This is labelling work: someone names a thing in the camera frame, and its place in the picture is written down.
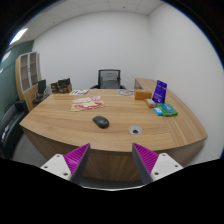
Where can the small blue box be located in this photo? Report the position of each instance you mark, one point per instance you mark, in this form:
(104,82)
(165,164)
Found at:
(158,111)

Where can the small black chair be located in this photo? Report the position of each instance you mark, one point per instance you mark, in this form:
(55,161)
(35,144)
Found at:
(41,87)

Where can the black mesh office chair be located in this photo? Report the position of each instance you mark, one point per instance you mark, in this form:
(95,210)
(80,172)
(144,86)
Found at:
(109,80)

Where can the purple standing card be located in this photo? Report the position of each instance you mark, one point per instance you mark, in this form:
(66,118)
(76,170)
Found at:
(160,91)

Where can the cartoon dog print mouse pad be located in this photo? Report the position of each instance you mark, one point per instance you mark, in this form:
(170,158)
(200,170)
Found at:
(86,104)

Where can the white green leaflet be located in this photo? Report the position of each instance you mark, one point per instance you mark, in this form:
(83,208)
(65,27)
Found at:
(79,92)

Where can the dark stacked boxes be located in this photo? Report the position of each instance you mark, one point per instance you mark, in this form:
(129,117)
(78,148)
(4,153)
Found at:
(62,86)

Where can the grey swirl print mat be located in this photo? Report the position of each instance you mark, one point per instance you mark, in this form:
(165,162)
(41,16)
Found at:
(125,92)

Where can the black sofa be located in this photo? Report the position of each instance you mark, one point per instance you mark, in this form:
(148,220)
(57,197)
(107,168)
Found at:
(11,128)

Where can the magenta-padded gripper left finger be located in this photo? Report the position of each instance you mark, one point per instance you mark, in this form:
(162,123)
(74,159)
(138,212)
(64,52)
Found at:
(77,158)

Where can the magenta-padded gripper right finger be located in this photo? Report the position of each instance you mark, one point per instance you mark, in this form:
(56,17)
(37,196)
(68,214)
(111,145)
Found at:
(146,158)

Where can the black computer mouse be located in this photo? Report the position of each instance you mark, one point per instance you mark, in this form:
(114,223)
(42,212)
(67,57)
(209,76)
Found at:
(101,122)

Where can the ceiling light panel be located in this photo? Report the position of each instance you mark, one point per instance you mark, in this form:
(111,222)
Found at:
(18,36)

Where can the wooden shelf unit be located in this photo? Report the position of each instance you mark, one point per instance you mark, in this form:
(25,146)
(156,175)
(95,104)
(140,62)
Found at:
(26,75)

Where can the small yellow box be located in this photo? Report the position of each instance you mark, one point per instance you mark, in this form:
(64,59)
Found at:
(150,103)

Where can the green flat box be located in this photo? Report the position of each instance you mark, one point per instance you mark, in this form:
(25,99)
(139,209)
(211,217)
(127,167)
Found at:
(167,109)

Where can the orange-brown box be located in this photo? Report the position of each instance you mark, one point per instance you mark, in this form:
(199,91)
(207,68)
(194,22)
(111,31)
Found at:
(143,95)

